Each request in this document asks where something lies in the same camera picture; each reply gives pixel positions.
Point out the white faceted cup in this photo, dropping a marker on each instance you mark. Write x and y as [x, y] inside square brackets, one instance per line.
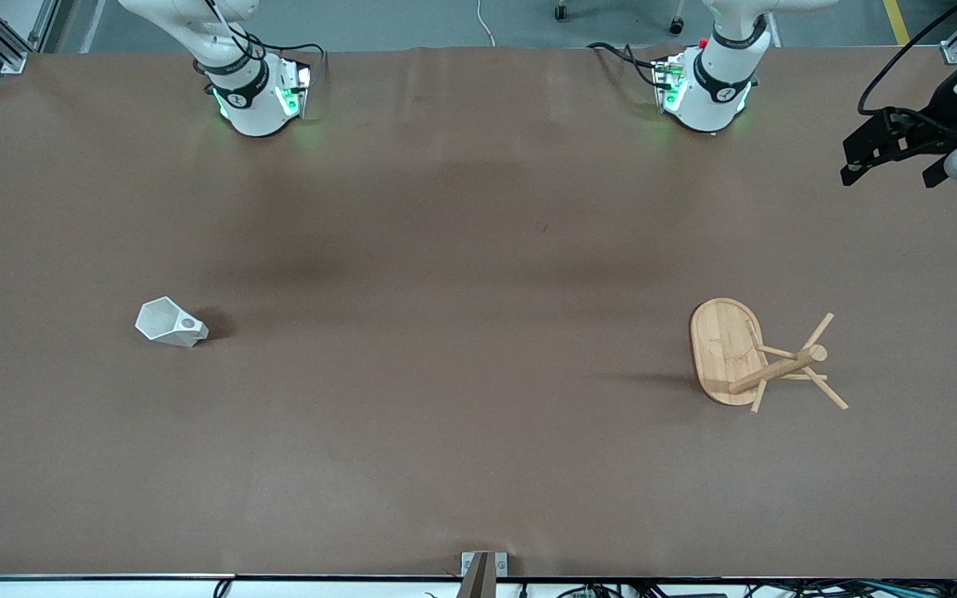
[164, 320]

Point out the yellow floor tape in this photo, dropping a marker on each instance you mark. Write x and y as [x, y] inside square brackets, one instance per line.
[895, 21]

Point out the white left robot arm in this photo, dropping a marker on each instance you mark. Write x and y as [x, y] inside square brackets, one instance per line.
[715, 83]

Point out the grey metal mounting bracket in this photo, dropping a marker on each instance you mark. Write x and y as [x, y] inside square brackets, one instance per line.
[468, 565]

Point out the brown camera mount post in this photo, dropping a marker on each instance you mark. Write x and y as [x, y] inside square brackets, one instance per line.
[477, 581]

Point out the black caster wheel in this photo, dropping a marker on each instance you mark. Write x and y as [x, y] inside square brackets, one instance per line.
[677, 26]
[561, 12]

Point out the brown paper table cover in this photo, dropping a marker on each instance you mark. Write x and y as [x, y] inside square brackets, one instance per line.
[478, 249]

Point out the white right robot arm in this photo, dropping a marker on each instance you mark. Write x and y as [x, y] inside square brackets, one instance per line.
[254, 108]

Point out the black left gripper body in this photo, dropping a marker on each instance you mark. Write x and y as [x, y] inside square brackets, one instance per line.
[940, 114]

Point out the wooden cup rack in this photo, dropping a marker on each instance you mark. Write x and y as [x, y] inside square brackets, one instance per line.
[719, 349]

